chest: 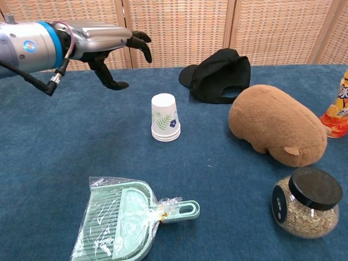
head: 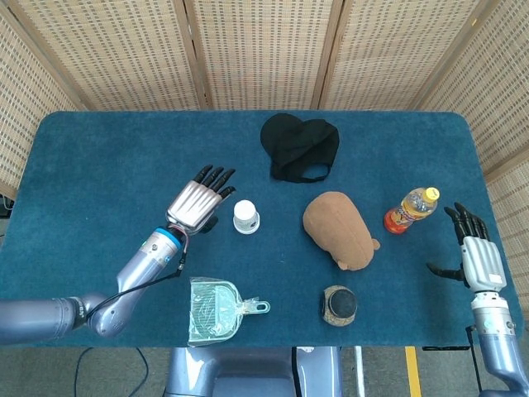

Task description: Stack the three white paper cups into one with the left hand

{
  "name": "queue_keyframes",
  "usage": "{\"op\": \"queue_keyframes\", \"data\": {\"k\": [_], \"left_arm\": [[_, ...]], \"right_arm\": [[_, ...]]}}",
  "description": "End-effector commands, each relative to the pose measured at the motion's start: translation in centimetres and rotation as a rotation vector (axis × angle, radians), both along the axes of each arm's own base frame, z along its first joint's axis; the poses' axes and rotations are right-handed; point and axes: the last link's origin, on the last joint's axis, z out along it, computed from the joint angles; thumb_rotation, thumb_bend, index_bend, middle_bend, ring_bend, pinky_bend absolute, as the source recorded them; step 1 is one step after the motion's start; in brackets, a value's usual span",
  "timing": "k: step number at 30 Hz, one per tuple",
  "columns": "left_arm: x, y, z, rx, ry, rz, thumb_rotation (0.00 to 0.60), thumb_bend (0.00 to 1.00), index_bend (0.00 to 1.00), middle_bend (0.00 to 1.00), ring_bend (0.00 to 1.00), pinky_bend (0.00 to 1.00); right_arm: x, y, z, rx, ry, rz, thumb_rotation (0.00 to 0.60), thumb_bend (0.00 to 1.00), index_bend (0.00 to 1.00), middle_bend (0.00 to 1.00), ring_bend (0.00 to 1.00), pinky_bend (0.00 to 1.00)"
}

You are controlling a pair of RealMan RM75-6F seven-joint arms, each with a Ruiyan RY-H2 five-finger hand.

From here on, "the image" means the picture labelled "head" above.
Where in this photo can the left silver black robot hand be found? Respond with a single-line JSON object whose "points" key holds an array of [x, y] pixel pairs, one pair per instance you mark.
{"points": [[194, 207]]}

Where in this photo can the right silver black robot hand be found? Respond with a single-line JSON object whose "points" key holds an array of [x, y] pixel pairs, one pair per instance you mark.
{"points": [[483, 264]]}

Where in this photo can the white paper cup green flower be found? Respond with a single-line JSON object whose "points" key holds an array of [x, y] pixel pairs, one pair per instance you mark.
{"points": [[244, 211]]}

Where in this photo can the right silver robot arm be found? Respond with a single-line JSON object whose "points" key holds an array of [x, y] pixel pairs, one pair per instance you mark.
{"points": [[496, 343]]}

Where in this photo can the orange drink bottle yellow cap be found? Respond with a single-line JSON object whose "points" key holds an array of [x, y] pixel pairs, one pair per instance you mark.
{"points": [[407, 211]]}

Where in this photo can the thin black bar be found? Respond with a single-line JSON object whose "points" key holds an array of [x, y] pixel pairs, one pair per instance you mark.
{"points": [[438, 348]]}

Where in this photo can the blue table carpet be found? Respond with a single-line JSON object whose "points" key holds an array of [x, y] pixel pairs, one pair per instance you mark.
{"points": [[103, 157]]}

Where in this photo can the green dustpan set in plastic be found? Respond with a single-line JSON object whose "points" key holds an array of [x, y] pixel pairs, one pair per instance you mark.
{"points": [[211, 310]]}

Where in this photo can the black baseball cap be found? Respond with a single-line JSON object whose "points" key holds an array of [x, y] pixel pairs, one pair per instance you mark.
{"points": [[289, 140]]}

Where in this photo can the brown plush toy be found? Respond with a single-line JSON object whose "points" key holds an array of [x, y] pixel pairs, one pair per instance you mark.
{"points": [[335, 227]]}

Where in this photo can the glass jar black lid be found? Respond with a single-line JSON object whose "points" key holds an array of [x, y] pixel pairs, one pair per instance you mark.
{"points": [[341, 304]]}

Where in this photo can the bamboo folding screen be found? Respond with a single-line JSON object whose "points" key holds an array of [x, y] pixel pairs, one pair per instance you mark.
{"points": [[264, 54]]}

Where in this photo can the silver robot torso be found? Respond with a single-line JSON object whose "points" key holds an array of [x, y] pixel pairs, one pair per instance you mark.
{"points": [[248, 368]]}

